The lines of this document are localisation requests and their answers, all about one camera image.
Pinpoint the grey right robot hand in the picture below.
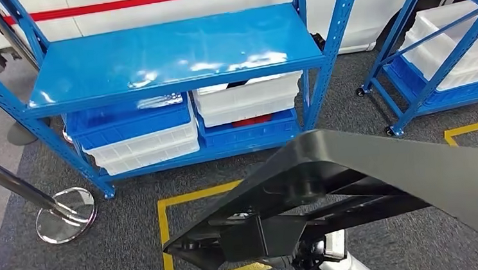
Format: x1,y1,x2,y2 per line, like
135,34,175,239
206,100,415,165
254,253,297,270

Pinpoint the black plastic car part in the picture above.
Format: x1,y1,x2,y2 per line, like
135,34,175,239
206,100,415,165
154,116,478,270

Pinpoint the blue steel shelf rack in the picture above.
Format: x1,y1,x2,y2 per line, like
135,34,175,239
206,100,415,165
0,0,382,209

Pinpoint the blue wheeled shelf rack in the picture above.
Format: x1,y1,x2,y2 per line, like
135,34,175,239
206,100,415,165
348,0,478,140

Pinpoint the blue plastic bin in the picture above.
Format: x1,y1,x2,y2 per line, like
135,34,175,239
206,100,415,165
197,108,301,150
62,93,195,152
382,48,478,113

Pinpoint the red item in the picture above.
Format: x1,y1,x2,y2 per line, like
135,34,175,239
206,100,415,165
232,114,274,129

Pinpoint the black car wheel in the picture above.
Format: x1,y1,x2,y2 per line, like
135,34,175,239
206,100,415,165
371,0,459,51

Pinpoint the white car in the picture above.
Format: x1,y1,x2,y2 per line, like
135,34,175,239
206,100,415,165
0,0,456,98

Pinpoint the dark round stanchion base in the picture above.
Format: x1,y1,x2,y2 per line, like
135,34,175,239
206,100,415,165
6,119,40,148

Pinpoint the chrome stanchion post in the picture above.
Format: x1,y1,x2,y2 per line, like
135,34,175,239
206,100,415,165
0,136,101,250
0,1,75,150

